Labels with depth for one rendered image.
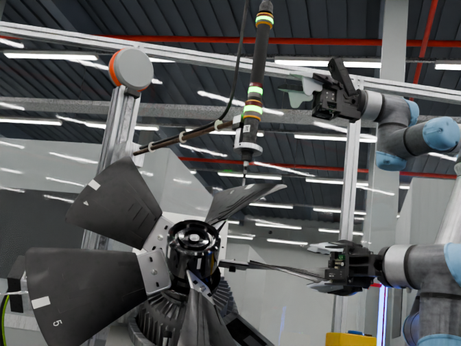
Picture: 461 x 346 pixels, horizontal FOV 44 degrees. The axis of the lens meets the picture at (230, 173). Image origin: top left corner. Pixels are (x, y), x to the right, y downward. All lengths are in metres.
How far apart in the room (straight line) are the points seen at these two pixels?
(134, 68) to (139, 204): 0.78
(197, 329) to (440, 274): 0.45
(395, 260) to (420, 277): 0.05
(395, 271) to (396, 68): 5.28
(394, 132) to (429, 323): 0.65
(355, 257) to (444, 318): 0.19
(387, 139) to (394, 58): 4.79
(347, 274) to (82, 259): 0.54
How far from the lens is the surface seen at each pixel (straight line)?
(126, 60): 2.07
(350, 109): 1.49
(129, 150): 1.86
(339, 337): 1.57
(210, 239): 1.28
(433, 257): 0.98
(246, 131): 1.38
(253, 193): 1.49
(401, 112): 1.53
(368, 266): 1.02
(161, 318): 1.34
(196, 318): 1.14
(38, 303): 1.20
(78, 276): 1.22
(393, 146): 1.48
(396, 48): 6.33
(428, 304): 0.97
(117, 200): 1.43
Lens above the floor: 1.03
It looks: 16 degrees up
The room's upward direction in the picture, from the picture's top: 8 degrees clockwise
